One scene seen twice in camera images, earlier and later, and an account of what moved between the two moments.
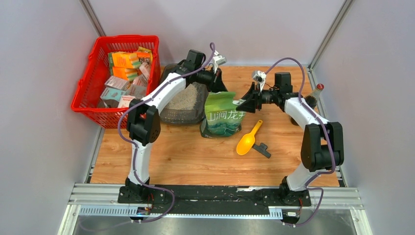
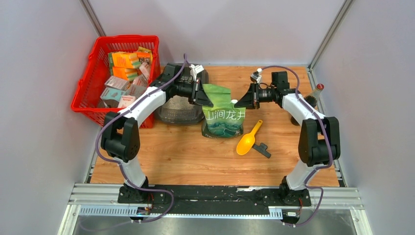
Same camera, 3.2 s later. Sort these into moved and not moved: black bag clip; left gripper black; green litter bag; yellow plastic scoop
Moved: left gripper black
Not moved: yellow plastic scoop; green litter bag; black bag clip
